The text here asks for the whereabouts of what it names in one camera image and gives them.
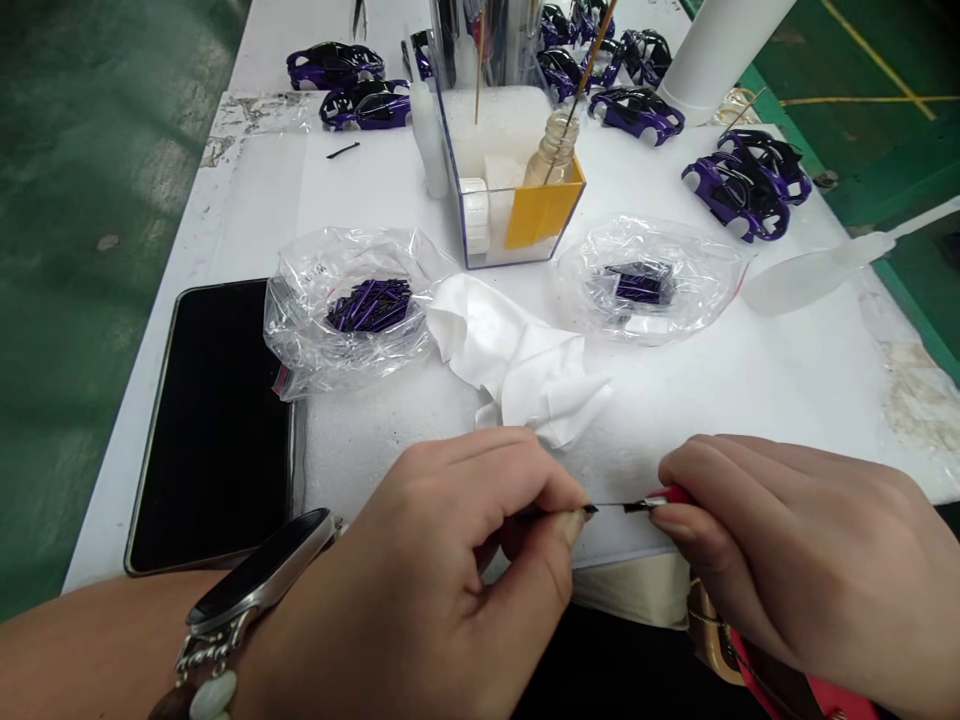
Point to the white squeeze bottle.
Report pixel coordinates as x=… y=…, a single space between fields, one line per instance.
x=825 y=266

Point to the thin wooden stick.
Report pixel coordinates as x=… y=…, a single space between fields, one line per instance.
x=592 y=52
x=480 y=60

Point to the pile of purple plastic sticks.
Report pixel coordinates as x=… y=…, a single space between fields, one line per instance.
x=369 y=304

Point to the crinkled clear plastic film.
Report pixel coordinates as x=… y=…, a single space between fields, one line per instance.
x=262 y=120

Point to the clear acrylic box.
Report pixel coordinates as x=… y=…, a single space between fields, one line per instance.
x=480 y=225

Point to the beige rubber band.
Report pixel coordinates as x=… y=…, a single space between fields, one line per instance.
x=739 y=101

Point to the person's right hand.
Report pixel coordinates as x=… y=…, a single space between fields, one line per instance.
x=825 y=570

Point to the thin black plastic strip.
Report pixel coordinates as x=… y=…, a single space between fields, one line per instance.
x=592 y=509

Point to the purple black toy car shell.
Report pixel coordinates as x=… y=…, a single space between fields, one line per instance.
x=336 y=64
x=365 y=106

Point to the plastic bottle with amber liquid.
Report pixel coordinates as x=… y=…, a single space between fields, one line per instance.
x=553 y=154

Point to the person's left hand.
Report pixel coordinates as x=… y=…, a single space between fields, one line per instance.
x=420 y=585

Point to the pile of black purple parts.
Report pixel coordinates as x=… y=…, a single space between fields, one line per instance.
x=636 y=289

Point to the yellow card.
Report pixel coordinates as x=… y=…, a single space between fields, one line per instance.
x=544 y=214

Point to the stack of white tape rolls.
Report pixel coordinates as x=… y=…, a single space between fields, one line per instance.
x=474 y=217

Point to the stack of nested car bodies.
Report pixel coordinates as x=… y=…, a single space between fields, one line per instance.
x=750 y=184

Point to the clear plastic bag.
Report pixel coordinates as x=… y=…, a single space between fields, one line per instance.
x=675 y=255

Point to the white foam mat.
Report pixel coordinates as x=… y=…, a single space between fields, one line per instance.
x=375 y=427

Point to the pile of toy car bodies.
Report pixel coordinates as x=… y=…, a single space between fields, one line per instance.
x=600 y=52

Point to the clear acrylic tube holder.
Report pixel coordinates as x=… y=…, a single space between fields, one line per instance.
x=484 y=37

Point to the plastic bag with red seal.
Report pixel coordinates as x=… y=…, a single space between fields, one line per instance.
x=330 y=352

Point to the small black curved strip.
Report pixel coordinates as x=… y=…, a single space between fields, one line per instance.
x=342 y=151

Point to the crumpled white cloth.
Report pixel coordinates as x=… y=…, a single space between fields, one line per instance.
x=525 y=367

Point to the white cylinder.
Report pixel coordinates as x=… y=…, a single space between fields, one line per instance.
x=720 y=49

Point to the black smartphone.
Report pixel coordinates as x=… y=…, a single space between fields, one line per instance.
x=214 y=427

